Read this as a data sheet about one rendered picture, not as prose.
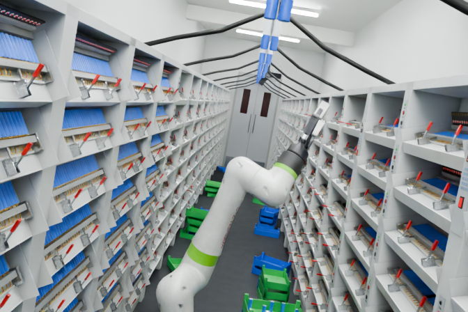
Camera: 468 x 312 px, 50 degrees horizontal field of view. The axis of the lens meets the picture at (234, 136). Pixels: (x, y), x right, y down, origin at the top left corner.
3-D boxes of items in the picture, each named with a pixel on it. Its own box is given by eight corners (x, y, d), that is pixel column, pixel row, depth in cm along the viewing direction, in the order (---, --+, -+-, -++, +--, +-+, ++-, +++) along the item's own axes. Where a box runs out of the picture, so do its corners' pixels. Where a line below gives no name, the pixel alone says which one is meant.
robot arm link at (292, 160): (272, 157, 170) (271, 168, 178) (302, 175, 167) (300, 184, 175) (281, 144, 172) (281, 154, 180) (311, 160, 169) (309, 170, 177)
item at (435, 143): (466, 173, 143) (460, 125, 142) (403, 152, 203) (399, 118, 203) (538, 163, 142) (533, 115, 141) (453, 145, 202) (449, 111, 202)
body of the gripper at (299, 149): (302, 167, 177) (315, 147, 181) (304, 158, 170) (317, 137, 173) (284, 157, 179) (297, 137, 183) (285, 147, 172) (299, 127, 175)
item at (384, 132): (397, 150, 213) (392, 118, 212) (365, 139, 273) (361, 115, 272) (444, 143, 212) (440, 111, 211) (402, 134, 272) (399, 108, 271)
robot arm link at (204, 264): (193, 303, 177) (165, 285, 180) (207, 290, 189) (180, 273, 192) (214, 261, 173) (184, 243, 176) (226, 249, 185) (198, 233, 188)
